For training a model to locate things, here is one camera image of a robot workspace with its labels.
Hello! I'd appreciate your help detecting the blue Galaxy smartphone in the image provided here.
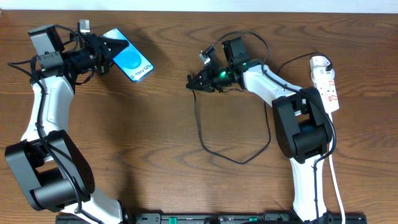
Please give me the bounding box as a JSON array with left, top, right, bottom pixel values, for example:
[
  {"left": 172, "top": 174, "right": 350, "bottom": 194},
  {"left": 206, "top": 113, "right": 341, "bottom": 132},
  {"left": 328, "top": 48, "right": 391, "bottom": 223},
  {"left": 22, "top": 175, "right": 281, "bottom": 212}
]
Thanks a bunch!
[{"left": 102, "top": 28, "right": 154, "bottom": 82}]

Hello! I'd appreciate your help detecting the black charging cable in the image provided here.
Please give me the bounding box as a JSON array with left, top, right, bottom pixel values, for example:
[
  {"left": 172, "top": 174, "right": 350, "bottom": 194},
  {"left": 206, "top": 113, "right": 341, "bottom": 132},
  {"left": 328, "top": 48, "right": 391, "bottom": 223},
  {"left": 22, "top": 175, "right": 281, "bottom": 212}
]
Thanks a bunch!
[{"left": 192, "top": 52, "right": 333, "bottom": 165}]

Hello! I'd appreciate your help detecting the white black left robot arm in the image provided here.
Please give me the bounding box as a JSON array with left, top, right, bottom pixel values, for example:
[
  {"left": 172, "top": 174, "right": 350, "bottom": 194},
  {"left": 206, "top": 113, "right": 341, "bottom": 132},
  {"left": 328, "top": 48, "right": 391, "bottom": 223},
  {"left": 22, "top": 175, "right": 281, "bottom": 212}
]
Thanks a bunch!
[{"left": 5, "top": 20, "right": 132, "bottom": 223}]

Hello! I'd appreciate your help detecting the white power strip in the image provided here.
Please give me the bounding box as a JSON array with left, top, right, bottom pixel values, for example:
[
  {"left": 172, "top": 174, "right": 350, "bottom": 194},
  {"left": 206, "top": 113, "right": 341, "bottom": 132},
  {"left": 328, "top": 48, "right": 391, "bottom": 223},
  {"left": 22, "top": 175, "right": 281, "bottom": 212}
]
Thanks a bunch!
[{"left": 310, "top": 55, "right": 340, "bottom": 114}]

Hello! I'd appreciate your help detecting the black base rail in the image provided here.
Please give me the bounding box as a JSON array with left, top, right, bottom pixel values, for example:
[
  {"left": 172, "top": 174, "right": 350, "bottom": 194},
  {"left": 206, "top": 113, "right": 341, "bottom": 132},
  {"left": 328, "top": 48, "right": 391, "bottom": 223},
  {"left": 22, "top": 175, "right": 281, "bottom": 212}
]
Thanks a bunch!
[{"left": 55, "top": 212, "right": 368, "bottom": 224}]

